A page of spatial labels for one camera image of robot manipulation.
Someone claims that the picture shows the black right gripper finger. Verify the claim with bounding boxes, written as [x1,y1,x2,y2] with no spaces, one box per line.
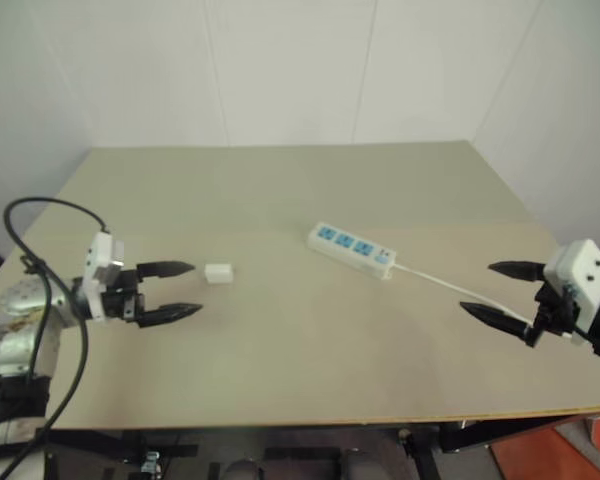
[487,259,547,283]
[459,300,535,342]

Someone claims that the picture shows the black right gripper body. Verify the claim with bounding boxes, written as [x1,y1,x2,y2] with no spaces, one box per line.
[524,280,580,348]

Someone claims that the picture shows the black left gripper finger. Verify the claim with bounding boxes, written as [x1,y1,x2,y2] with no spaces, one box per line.
[138,302,204,330]
[136,260,197,282]

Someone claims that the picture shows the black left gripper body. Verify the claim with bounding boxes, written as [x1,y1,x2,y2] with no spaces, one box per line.
[101,267,147,330]

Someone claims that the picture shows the small white plug block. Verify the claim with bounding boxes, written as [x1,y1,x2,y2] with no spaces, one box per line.
[204,262,236,286]

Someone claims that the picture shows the white power strip blue sockets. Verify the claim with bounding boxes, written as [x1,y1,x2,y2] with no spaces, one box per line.
[306,221,398,283]

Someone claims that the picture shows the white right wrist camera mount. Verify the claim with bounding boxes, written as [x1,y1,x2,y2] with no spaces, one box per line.
[543,238,600,347]

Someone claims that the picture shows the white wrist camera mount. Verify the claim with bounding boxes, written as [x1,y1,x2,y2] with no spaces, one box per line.
[82,231,127,325]
[543,238,600,347]

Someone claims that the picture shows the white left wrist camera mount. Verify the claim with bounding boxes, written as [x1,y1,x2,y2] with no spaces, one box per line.
[82,231,127,325]

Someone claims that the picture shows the white power strip cord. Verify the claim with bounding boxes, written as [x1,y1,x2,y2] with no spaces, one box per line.
[391,261,537,327]

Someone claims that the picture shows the black metal table frame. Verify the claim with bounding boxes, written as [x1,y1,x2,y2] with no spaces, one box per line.
[39,399,589,480]

